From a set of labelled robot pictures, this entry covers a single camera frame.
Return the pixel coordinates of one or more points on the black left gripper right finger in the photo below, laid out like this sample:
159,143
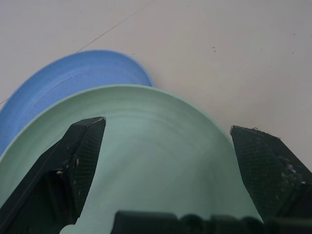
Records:
268,170

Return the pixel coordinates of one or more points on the blue plate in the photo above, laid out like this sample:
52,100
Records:
73,78

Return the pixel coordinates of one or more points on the green plate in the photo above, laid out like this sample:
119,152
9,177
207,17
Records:
158,151

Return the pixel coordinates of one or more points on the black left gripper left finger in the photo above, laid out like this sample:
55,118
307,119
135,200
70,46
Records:
61,175

